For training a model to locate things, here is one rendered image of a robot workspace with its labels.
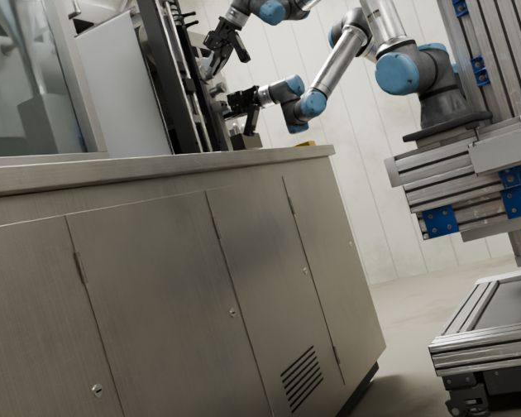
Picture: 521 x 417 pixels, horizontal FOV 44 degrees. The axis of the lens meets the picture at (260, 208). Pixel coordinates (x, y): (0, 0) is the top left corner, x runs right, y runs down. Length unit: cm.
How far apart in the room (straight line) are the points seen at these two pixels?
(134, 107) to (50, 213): 98
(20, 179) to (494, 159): 118
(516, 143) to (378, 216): 302
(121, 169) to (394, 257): 363
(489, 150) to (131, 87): 107
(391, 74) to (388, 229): 297
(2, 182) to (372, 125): 384
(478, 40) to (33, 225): 146
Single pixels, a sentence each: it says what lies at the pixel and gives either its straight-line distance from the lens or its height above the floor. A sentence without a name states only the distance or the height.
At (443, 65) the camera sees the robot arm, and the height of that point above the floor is 97.
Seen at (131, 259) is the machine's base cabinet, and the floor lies 71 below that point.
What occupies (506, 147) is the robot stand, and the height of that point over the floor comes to 70.
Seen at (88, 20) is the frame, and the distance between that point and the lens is 252.
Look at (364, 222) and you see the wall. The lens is 475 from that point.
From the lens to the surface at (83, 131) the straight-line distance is 133.
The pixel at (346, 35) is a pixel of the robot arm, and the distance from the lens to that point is 225.
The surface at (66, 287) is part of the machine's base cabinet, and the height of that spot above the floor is 70.
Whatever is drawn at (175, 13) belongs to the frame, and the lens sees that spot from 205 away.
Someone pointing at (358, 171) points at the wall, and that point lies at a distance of 472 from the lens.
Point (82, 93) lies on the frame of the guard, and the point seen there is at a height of 105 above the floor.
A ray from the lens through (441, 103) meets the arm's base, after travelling 191.
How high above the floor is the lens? 72
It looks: 1 degrees up
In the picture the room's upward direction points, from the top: 17 degrees counter-clockwise
